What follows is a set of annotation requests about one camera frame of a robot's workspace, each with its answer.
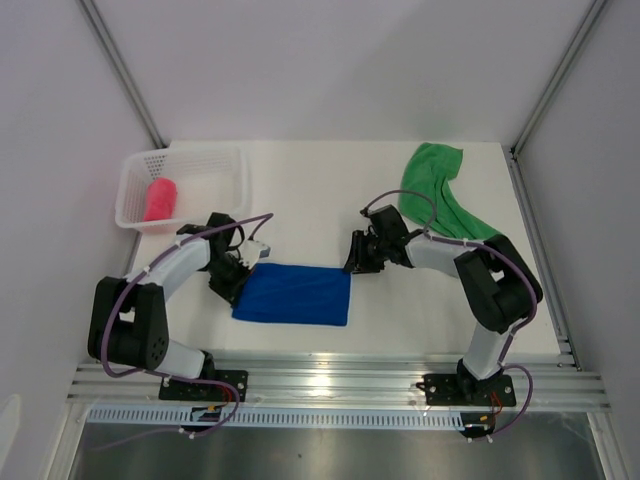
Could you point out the white perforated plastic basket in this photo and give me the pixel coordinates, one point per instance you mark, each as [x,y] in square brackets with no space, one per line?
[208,179]

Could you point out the red towel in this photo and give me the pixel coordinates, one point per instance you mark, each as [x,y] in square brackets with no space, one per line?
[161,200]

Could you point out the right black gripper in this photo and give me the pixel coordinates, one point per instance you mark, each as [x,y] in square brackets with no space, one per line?
[357,262]

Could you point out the blue towel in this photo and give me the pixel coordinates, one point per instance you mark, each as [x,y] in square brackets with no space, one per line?
[295,294]

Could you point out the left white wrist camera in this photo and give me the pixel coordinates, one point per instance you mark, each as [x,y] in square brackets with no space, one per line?
[251,252]

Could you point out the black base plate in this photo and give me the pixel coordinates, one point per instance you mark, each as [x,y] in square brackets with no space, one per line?
[173,390]
[442,389]

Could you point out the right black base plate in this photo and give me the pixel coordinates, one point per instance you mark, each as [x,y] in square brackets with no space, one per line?
[442,389]

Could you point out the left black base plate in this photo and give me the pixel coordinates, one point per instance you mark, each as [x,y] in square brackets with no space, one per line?
[173,390]

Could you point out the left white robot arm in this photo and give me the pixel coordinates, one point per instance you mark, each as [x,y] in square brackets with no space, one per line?
[129,329]

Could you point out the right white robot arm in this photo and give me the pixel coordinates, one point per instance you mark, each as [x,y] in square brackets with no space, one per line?
[502,292]

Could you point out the aluminium mounting rail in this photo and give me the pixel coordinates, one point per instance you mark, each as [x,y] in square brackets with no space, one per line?
[353,381]

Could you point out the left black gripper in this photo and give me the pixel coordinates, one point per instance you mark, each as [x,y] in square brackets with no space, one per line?
[229,292]

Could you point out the green towel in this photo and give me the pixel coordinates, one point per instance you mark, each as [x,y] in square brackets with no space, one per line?
[429,171]

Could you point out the white slotted cable duct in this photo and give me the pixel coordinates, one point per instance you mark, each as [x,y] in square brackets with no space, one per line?
[278,417]

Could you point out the right aluminium frame post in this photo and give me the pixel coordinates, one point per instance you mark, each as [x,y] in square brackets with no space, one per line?
[578,42]

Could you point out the left aluminium frame post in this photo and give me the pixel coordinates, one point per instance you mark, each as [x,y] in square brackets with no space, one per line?
[116,61]

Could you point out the aluminium frame post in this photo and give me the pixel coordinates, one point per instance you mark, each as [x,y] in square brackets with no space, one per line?
[578,42]
[116,61]

